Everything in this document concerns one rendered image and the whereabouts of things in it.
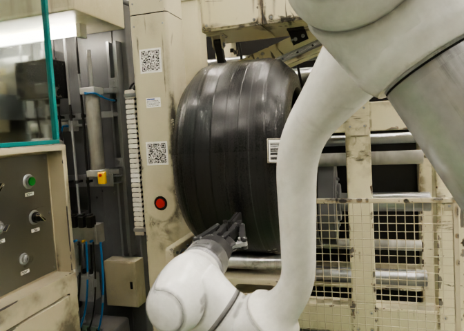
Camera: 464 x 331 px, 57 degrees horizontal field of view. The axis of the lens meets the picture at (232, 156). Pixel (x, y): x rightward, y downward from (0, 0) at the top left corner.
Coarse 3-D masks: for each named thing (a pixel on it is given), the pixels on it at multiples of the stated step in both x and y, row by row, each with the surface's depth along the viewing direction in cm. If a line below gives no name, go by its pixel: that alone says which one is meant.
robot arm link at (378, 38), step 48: (288, 0) 38; (336, 0) 32; (384, 0) 31; (432, 0) 32; (336, 48) 37; (384, 48) 34; (432, 48) 33; (384, 96) 41; (432, 96) 34; (432, 144) 36
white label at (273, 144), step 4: (268, 140) 104; (272, 140) 104; (276, 140) 105; (268, 144) 104; (272, 144) 104; (276, 144) 105; (268, 148) 104; (272, 148) 104; (276, 148) 104; (268, 152) 104; (272, 152) 104; (276, 152) 104; (268, 156) 104; (272, 156) 104; (276, 156) 104; (268, 160) 104; (272, 160) 104; (276, 160) 104
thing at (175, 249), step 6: (186, 234) 139; (192, 234) 139; (180, 240) 132; (186, 240) 133; (192, 240) 138; (168, 246) 126; (174, 246) 126; (180, 246) 129; (186, 246) 133; (168, 252) 124; (174, 252) 124; (180, 252) 128; (168, 258) 124
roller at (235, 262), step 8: (232, 256) 123; (240, 256) 123; (248, 256) 122; (256, 256) 121; (264, 256) 121; (272, 256) 120; (280, 256) 120; (232, 264) 123; (240, 264) 122; (248, 264) 121; (256, 264) 121; (264, 264) 120; (272, 264) 119; (280, 264) 119
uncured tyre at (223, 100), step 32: (224, 64) 125; (256, 64) 119; (192, 96) 115; (224, 96) 111; (256, 96) 108; (288, 96) 115; (192, 128) 110; (224, 128) 107; (256, 128) 105; (192, 160) 109; (224, 160) 106; (256, 160) 104; (192, 192) 110; (224, 192) 108; (256, 192) 106; (192, 224) 116; (256, 224) 110
